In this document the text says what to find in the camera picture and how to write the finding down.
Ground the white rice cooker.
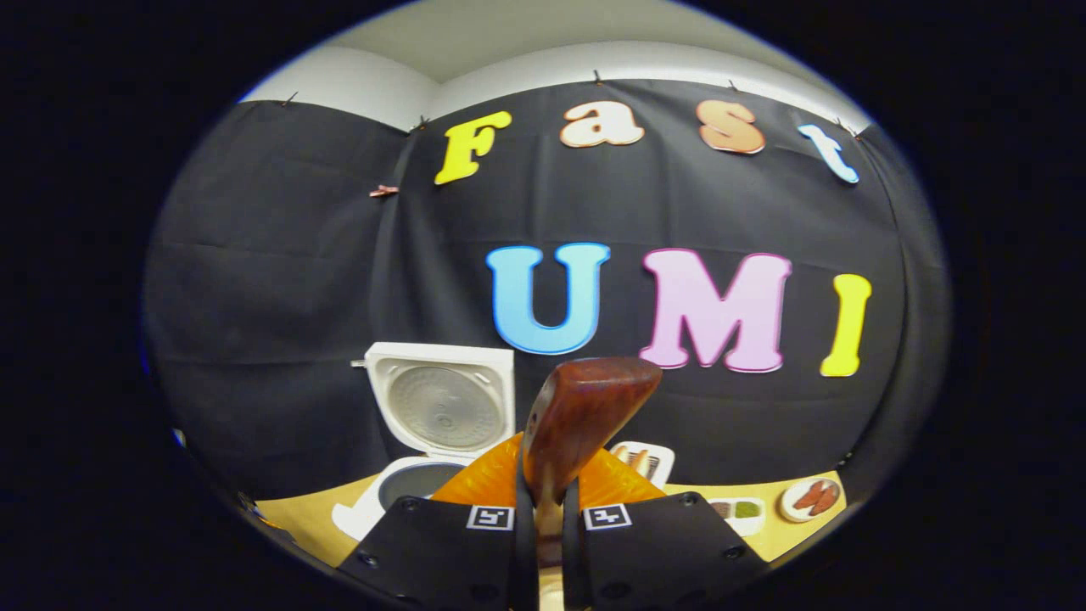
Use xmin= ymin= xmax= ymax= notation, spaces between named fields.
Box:
xmin=331 ymin=342 xmax=516 ymax=542

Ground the brown wooden spoon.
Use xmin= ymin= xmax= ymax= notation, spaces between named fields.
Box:
xmin=521 ymin=356 xmax=663 ymax=569

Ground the white round plate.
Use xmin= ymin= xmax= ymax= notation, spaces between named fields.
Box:
xmin=778 ymin=477 xmax=842 ymax=523

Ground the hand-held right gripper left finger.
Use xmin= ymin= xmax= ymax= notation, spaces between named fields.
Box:
xmin=335 ymin=431 xmax=540 ymax=611

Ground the white toaster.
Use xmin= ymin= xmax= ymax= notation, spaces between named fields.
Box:
xmin=609 ymin=441 xmax=676 ymax=490

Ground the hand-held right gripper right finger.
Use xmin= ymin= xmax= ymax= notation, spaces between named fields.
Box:
xmin=560 ymin=448 xmax=770 ymax=611

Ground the white divided grain dish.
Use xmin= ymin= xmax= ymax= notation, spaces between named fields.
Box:
xmin=708 ymin=497 xmax=766 ymax=537

